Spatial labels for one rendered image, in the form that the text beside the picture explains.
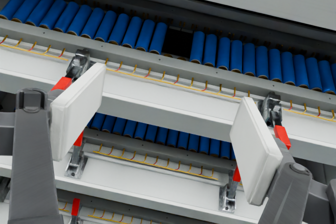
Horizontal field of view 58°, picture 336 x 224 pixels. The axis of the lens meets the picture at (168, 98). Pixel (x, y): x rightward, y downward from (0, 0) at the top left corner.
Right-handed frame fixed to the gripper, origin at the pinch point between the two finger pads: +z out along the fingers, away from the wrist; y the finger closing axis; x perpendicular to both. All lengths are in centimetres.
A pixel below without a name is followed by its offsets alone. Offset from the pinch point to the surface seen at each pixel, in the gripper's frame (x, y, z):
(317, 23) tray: 6.3, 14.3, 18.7
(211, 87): -5.6, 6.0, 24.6
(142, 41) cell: -2.1, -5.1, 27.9
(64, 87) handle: -6.7, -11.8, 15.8
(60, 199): -40, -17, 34
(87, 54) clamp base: -4.4, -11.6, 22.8
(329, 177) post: -17.8, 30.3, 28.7
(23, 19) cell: -2.8, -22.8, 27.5
